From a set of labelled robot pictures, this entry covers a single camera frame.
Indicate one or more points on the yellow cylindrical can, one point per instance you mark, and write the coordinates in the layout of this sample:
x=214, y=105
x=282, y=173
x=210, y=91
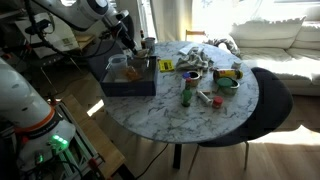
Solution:
x=230, y=73

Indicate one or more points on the white box green logo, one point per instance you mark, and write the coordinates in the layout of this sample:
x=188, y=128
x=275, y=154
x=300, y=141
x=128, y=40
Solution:
x=63, y=40

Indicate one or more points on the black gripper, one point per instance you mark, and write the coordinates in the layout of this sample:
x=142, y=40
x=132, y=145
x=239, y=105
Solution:
x=124, y=32

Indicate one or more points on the black table pedestal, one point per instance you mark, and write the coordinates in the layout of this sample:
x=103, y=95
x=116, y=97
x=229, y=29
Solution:
x=177, y=155

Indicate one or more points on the wooden board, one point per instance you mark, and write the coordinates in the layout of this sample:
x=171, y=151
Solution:
x=96, y=140

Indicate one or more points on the dark blue cardboard box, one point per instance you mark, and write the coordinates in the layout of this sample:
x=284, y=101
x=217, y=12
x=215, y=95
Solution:
x=128, y=88

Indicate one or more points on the white sofa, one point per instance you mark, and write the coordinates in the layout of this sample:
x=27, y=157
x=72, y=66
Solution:
x=273, y=36

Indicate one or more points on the grey striped cloth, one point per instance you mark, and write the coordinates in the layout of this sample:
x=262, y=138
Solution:
x=195, y=61

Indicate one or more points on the black camera on stand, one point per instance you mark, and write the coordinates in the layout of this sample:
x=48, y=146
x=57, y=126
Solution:
x=38, y=25

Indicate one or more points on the white bottle blue cap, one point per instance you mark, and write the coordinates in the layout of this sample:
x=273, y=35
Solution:
x=185, y=76

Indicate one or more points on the metal robot stand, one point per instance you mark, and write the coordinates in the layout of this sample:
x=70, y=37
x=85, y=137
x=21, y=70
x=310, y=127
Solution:
x=76, y=140

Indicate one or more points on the green glass bottle red cap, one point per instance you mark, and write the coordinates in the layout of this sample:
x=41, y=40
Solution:
x=186, y=96

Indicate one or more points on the clear plastic container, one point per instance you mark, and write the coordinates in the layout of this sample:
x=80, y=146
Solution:
x=117, y=66

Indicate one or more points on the beige curtain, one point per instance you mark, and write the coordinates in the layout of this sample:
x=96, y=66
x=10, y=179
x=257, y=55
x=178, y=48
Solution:
x=170, y=16

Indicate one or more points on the small white jar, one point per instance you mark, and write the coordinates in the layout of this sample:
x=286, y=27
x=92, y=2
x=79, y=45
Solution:
x=236, y=65

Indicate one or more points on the white paper napkin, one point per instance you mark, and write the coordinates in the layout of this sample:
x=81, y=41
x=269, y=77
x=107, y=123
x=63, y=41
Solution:
x=187, y=50

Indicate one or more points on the brown sauce bottle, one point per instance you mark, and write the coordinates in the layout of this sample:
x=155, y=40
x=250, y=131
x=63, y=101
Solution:
x=143, y=40

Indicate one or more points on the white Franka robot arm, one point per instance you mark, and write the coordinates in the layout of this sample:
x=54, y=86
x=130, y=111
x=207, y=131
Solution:
x=20, y=96

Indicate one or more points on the white squeeze tube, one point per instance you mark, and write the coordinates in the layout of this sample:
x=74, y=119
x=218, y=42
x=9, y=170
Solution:
x=204, y=97

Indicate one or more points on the wooden chair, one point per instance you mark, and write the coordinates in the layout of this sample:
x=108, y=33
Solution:
x=195, y=32

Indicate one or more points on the yellow thank you bag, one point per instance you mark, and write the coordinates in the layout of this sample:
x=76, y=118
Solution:
x=166, y=65

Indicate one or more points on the small jar red lid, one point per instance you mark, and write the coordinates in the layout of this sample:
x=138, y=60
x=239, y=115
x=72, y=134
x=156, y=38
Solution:
x=217, y=102

